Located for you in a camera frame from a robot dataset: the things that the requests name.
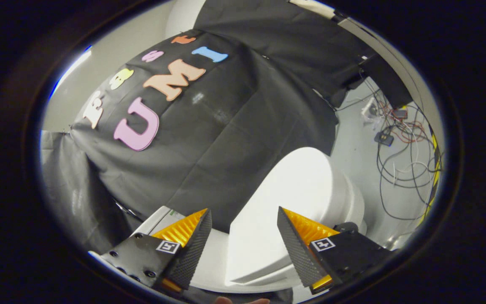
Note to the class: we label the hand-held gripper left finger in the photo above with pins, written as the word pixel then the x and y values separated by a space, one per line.
pixel 192 253

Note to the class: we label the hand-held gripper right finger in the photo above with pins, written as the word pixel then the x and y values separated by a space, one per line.
pixel 295 249

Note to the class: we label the white toilet lid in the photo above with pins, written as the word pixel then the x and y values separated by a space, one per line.
pixel 285 198

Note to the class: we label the white toilet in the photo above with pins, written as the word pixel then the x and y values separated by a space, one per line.
pixel 215 264

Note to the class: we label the black backdrop cloth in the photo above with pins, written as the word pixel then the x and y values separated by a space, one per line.
pixel 226 139

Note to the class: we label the small black power adapter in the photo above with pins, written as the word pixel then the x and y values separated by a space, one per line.
pixel 383 139

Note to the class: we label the yellow black hazard strip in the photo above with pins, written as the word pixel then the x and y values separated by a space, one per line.
pixel 436 169

